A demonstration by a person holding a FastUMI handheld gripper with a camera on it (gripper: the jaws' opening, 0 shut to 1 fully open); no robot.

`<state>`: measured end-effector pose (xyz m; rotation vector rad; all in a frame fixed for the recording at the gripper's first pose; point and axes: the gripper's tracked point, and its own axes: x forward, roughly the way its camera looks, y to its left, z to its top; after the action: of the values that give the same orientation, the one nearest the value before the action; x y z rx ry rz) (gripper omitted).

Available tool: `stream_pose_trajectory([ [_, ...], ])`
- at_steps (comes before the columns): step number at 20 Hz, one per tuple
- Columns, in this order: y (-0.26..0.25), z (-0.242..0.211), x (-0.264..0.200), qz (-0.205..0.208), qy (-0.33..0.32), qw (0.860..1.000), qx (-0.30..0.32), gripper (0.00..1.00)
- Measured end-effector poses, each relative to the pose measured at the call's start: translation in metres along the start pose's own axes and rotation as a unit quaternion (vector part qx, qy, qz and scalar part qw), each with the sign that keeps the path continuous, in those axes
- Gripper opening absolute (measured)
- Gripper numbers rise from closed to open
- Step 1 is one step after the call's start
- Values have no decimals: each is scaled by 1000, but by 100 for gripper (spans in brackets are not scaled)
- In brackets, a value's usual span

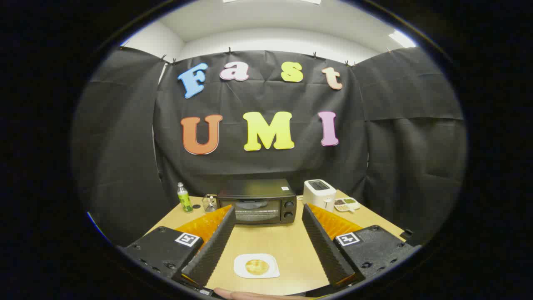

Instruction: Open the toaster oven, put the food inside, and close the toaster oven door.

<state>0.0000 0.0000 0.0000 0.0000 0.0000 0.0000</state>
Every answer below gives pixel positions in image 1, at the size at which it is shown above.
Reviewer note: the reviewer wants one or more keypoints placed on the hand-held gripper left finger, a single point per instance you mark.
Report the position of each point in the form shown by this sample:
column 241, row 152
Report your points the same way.
column 212, row 254

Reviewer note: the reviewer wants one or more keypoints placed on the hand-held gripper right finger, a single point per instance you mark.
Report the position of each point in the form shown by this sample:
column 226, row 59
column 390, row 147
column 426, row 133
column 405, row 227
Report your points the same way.
column 325, row 250

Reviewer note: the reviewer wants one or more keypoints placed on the white square plate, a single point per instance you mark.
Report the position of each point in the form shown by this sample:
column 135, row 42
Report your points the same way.
column 241, row 271

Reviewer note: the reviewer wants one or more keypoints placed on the round golden bread bun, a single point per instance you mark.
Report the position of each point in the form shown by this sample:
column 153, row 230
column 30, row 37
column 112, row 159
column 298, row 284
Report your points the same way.
column 257, row 266

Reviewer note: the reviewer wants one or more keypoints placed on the black toaster oven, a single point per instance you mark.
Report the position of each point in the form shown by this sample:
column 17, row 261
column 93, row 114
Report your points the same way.
column 250, row 189

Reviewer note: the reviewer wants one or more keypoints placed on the white pop-up toaster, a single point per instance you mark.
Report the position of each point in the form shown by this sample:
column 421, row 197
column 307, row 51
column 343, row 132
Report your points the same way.
column 318, row 196

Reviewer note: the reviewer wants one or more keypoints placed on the white divided snack dish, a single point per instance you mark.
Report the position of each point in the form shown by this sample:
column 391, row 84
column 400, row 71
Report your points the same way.
column 347, row 204

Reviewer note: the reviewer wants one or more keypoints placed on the green label drink bottle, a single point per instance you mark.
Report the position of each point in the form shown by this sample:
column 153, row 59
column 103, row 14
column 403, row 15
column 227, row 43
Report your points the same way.
column 184, row 200

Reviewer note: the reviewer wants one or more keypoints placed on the black backdrop cloth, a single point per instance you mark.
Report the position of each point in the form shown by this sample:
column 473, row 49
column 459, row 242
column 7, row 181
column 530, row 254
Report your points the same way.
column 266, row 166

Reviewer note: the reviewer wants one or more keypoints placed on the ceiling light panel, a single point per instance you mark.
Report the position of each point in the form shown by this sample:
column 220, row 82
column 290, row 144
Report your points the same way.
column 402, row 38

